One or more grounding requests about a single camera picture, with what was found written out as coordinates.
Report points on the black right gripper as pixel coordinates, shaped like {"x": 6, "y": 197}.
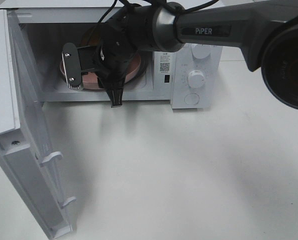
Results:
{"x": 115, "y": 53}

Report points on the pink round plate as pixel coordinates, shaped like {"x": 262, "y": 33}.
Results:
{"x": 90, "y": 79}

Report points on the round microwave door button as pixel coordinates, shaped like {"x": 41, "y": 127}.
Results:
{"x": 192, "y": 99}

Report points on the white microwave door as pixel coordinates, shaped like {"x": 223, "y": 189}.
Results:
{"x": 26, "y": 153}

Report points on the burger with lettuce and cheese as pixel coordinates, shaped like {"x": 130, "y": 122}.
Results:
{"x": 90, "y": 38}

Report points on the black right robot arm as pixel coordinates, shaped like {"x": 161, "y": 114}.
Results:
{"x": 266, "y": 32}

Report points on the white microwave oven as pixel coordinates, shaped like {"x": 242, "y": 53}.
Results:
{"x": 185, "y": 78}

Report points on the lower white microwave knob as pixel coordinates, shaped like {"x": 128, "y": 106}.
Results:
{"x": 196, "y": 79}

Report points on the white microwave knob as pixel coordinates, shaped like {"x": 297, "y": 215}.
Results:
{"x": 196, "y": 79}
{"x": 200, "y": 51}

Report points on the upper white microwave knob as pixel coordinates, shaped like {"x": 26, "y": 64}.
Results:
{"x": 200, "y": 51}

